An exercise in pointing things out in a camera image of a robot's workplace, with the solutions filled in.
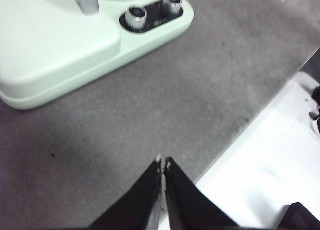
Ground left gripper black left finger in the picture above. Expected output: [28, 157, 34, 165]
[88, 154, 164, 229]

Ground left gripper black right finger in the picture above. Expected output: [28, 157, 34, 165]
[163, 156, 241, 229]

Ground chrome grill cover handle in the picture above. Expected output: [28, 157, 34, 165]
[68, 0, 100, 15]

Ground mint green breakfast machine base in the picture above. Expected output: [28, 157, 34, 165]
[0, 0, 196, 110]

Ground mint green hinged grill cover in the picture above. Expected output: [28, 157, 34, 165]
[0, 0, 123, 86]

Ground silver control knob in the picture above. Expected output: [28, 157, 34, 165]
[124, 5, 148, 33]
[161, 0, 183, 16]

